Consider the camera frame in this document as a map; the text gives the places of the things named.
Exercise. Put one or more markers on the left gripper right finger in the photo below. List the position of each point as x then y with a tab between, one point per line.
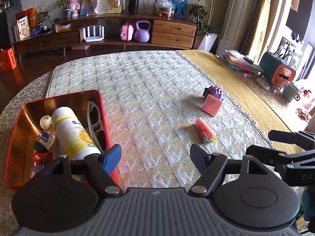
211	168

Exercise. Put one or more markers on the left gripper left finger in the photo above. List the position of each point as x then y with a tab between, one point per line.
98	171

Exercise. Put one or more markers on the orange cylinder roll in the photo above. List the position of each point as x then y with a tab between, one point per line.
205	132

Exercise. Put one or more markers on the white yellow supplement bottle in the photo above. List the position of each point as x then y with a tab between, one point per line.
72	136

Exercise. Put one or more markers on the pink cube block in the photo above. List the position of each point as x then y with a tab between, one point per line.
211	105

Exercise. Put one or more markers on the small blue-label bottle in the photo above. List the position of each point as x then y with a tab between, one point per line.
44	142

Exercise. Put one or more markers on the small white egg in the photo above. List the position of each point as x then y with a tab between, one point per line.
46	122

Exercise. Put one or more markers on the purple spiky toy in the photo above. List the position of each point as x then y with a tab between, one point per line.
214	91

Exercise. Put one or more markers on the red metal tin box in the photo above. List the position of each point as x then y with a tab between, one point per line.
23	160

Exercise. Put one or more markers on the yellow lace-edged table runner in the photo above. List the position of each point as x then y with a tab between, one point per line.
243	119

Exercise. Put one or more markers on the red foil packet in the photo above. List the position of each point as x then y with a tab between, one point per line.
42	158

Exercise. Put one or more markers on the green mug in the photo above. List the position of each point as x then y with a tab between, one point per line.
291	92

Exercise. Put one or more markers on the quilted cream table mat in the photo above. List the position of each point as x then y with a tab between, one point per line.
131	85

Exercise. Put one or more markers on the green orange storage box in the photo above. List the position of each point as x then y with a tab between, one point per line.
273	66

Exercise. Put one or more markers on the stack of books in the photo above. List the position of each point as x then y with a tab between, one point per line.
238	62

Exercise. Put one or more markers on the white wifi router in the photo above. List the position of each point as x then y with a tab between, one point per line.
93	33

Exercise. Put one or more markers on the pink toy case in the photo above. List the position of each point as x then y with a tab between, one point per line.
126	31

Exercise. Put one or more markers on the purple kettlebell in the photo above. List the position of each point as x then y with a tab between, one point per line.
142	35

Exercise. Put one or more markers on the wooden TV console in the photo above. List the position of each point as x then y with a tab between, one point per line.
175	33

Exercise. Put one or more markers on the orange gift bag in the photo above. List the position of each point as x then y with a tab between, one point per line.
7	59

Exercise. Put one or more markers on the cereal box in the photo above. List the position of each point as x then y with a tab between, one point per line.
23	29

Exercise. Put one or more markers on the bagged fruit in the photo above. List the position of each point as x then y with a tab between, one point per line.
164	8

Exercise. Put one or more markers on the black cylinder speaker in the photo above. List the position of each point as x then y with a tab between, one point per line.
133	6

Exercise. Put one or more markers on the tall green potted plant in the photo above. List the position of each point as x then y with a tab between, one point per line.
201	13

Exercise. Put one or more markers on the white plastic frame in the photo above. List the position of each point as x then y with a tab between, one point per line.
96	126

